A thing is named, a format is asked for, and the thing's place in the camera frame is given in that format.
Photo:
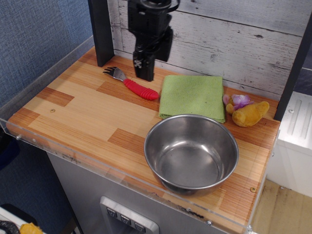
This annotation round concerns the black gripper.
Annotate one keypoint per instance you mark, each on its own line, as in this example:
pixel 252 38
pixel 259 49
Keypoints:
pixel 149 21

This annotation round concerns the red-handled metal spork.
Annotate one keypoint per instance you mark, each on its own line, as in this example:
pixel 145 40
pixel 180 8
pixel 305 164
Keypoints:
pixel 143 92

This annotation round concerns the clear acrylic edge guard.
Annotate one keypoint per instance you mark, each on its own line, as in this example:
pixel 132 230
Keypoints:
pixel 76 112

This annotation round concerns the green folded cloth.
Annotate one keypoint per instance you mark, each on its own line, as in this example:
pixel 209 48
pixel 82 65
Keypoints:
pixel 199 95

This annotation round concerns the stainless steel bowl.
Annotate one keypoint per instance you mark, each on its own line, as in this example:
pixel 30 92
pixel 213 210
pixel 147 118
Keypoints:
pixel 191 155

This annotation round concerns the yellow plush toy with flower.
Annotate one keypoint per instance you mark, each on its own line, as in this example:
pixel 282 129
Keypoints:
pixel 244 112

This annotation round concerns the grey cabinet with button panel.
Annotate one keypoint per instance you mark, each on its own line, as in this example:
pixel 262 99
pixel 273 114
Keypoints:
pixel 103 206

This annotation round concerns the white side unit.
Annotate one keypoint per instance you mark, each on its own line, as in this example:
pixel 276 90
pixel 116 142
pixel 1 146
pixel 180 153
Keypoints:
pixel 291 163

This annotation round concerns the yellow object bottom left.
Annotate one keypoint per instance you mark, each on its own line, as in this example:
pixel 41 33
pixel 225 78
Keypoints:
pixel 30 228

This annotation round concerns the dark vertical post left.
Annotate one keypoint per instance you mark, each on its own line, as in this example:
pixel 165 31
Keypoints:
pixel 101 27

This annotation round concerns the dark vertical post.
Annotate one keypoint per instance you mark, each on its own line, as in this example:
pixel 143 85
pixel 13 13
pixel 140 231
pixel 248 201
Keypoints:
pixel 295 71
pixel 101 27

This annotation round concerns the dark vertical post right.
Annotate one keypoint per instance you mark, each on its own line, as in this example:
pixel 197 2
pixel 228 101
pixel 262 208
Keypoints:
pixel 295 71

